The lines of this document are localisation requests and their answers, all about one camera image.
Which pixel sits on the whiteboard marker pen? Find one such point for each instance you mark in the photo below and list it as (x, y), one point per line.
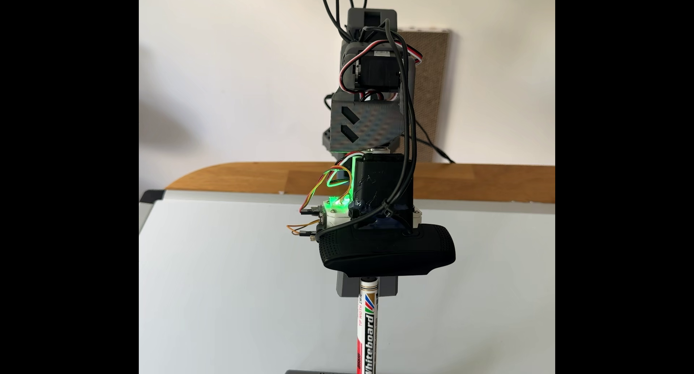
(367, 325)

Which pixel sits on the small circuit board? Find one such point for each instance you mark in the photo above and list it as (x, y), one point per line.
(317, 216)

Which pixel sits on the grey marker holder block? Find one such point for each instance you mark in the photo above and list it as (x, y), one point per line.
(320, 372)

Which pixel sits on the brown cardboard panel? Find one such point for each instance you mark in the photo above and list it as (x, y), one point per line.
(431, 81)

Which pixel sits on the whiteboard with silver frame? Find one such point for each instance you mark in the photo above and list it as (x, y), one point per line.
(227, 298)

